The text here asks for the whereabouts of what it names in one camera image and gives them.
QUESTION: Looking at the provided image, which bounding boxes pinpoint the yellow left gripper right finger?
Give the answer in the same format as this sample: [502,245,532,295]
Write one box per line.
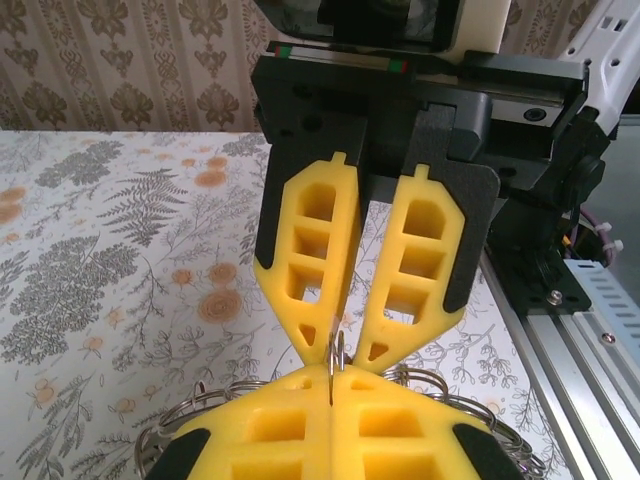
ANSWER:
[332,366,524,480]

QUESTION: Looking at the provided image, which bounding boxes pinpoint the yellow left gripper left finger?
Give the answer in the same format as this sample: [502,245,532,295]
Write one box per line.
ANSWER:
[149,364,335,480]

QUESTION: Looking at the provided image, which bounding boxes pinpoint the chain of silver keyrings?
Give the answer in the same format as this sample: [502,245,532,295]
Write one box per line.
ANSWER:
[133,313,547,480]

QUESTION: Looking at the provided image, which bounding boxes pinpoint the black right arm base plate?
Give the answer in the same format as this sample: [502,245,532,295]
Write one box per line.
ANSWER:
[492,239,594,318]

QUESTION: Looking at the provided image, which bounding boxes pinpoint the short purple cable loop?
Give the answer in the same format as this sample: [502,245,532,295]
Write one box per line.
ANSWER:
[577,207,627,259]

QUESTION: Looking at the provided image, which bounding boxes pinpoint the slotted grey cable duct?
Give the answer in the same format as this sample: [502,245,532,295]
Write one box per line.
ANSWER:
[563,253,640,354]

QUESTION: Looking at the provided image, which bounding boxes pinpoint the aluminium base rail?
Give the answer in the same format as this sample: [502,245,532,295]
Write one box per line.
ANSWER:
[477,239,640,480]

